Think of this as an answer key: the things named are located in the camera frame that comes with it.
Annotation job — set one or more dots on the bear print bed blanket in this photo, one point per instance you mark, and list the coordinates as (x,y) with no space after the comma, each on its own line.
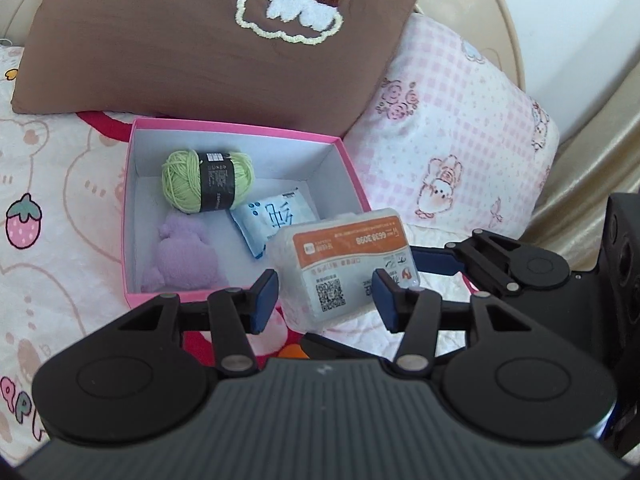
(62,186)

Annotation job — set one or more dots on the blue wet wipes pack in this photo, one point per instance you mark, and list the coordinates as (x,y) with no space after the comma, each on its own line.
(261,219)

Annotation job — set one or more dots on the clear plastic swab box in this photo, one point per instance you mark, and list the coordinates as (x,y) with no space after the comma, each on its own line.
(325,268)

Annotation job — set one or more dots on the purple plush toy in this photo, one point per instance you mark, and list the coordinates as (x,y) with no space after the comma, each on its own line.
(184,259)

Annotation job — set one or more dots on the brown embroidered pillow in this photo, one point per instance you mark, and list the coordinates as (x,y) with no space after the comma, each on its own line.
(310,65)

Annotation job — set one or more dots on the pink checked pillow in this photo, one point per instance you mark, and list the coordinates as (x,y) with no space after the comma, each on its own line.
(448,141)

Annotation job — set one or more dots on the pink cardboard box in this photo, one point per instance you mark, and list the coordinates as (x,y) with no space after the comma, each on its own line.
(317,165)

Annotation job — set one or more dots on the green yarn ball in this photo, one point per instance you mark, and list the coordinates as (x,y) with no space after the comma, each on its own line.
(194,182)

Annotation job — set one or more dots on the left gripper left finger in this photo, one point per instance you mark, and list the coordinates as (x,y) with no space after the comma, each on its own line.
(234,313)

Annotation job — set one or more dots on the orange makeup sponge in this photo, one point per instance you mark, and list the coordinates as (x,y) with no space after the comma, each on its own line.
(293,351)

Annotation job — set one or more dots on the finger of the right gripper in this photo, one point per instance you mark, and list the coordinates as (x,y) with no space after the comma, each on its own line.
(319,347)
(439,261)

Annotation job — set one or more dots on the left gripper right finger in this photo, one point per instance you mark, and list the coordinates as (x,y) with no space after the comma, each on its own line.
(414,313)

